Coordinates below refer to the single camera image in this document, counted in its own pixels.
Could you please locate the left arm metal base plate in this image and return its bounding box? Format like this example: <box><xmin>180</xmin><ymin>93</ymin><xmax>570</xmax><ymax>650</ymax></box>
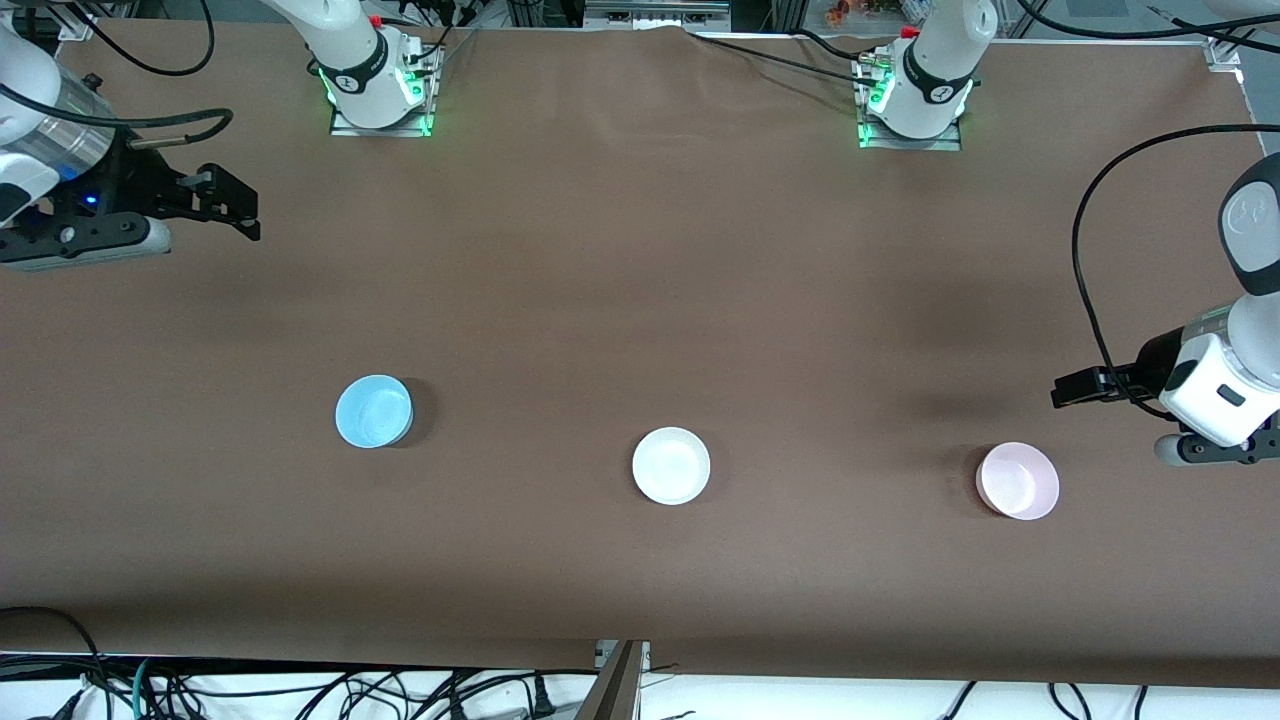
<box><xmin>855</xmin><ymin>50</ymin><xmax>964</xmax><ymax>152</ymax></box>

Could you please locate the aluminium frame post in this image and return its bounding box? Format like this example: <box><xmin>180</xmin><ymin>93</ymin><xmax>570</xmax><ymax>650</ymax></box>
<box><xmin>575</xmin><ymin>639</ymin><xmax>652</xmax><ymax>720</ymax></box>

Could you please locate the orange object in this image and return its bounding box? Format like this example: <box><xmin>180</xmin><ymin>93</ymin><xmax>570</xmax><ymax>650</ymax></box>
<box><xmin>824</xmin><ymin>0</ymin><xmax>907</xmax><ymax>27</ymax></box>

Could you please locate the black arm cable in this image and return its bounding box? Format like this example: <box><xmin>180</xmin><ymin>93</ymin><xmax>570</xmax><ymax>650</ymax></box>
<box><xmin>1071</xmin><ymin>123</ymin><xmax>1280</xmax><ymax>420</ymax></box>
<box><xmin>0</xmin><ymin>84</ymin><xmax>235</xmax><ymax>152</ymax></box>

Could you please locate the pink plastic bowl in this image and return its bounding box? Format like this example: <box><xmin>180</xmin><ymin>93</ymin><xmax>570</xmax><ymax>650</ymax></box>
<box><xmin>975</xmin><ymin>441</ymin><xmax>1061</xmax><ymax>522</ymax></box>

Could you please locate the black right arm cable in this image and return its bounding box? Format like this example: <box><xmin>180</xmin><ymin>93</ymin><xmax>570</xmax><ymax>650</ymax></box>
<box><xmin>0</xmin><ymin>84</ymin><xmax>235</xmax><ymax>152</ymax></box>

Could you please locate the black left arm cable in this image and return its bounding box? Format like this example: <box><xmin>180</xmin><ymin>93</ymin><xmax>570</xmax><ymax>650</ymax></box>
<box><xmin>1071</xmin><ymin>123</ymin><xmax>1280</xmax><ymax>420</ymax></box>

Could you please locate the white plastic bowl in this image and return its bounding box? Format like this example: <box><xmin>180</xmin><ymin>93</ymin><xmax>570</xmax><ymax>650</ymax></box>
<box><xmin>631</xmin><ymin>427</ymin><xmax>712</xmax><ymax>507</ymax></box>

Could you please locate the brown table cover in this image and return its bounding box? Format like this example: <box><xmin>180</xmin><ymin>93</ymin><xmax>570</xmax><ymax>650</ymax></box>
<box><xmin>0</xmin><ymin>20</ymin><xmax>1280</xmax><ymax>691</ymax></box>

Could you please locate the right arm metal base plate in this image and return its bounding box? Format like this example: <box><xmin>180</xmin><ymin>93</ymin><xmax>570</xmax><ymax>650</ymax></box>
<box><xmin>329</xmin><ymin>40</ymin><xmax>438</xmax><ymax>139</ymax></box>

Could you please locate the blue plastic bowl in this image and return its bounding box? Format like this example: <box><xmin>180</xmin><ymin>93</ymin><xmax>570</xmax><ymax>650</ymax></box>
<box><xmin>335</xmin><ymin>374</ymin><xmax>414</xmax><ymax>450</ymax></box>

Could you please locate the grey equipment box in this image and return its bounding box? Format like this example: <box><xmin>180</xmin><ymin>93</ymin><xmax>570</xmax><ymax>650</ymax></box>
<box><xmin>584</xmin><ymin>0</ymin><xmax>732</xmax><ymax>32</ymax></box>

